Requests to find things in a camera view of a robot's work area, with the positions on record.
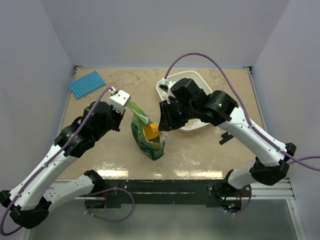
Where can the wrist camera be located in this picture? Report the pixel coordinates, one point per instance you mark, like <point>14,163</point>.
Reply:
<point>166,84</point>
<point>119,101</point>

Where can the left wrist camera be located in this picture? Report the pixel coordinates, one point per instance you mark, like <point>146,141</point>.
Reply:
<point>119,101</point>

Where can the blue studded plate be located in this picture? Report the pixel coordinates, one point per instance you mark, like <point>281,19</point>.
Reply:
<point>86,85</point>

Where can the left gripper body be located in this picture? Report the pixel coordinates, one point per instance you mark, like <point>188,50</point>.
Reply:
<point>116,118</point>

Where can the white litter box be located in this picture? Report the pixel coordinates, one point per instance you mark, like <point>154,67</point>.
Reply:
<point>190,74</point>

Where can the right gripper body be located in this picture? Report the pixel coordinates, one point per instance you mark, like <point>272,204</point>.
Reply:
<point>173,109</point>

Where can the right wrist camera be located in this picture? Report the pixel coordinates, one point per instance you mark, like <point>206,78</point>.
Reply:
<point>166,84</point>

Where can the black bag clip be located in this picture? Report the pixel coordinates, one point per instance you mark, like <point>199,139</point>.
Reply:
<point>225,137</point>

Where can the grey cat litter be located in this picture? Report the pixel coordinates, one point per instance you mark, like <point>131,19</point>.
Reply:
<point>192,124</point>

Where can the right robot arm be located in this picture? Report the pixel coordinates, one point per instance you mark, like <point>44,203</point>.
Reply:
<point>187,101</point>

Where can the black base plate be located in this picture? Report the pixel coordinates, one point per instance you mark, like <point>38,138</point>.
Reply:
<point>209,193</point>

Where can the green litter bag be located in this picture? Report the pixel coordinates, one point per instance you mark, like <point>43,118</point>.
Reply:
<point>154,148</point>

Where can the yellow plastic scoop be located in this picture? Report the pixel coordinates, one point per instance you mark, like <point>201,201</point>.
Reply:
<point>151,131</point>

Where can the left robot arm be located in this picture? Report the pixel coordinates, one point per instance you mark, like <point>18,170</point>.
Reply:
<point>32,200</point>

